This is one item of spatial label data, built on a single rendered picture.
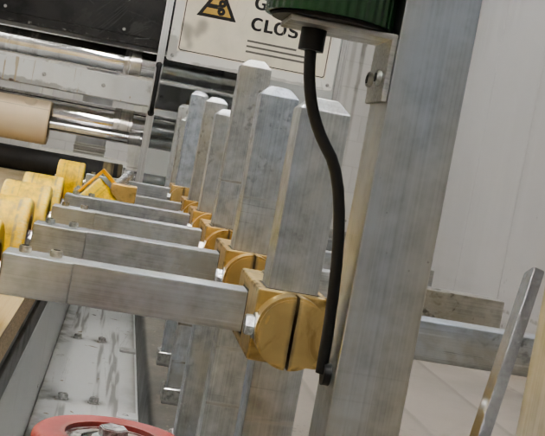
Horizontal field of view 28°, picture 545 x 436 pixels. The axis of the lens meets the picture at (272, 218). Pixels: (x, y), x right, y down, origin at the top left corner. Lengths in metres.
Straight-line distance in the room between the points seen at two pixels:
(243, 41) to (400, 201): 2.56
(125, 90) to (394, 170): 2.57
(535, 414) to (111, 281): 0.53
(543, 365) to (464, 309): 0.81
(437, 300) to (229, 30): 2.04
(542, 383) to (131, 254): 0.78
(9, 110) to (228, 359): 2.12
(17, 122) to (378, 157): 2.60
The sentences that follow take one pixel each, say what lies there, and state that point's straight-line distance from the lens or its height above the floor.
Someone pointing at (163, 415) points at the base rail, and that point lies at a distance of 1.46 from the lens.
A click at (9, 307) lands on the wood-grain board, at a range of 0.91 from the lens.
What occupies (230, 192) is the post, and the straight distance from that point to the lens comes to 1.24.
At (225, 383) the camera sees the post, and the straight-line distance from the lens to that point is 1.01.
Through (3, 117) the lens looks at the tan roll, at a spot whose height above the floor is 1.04.
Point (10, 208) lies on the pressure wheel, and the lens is 1.02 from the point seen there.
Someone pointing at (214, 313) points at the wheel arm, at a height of 0.94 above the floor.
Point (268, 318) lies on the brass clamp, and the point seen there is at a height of 0.95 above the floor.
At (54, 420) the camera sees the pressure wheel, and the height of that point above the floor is 0.91.
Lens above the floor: 1.06
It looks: 3 degrees down
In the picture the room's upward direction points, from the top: 10 degrees clockwise
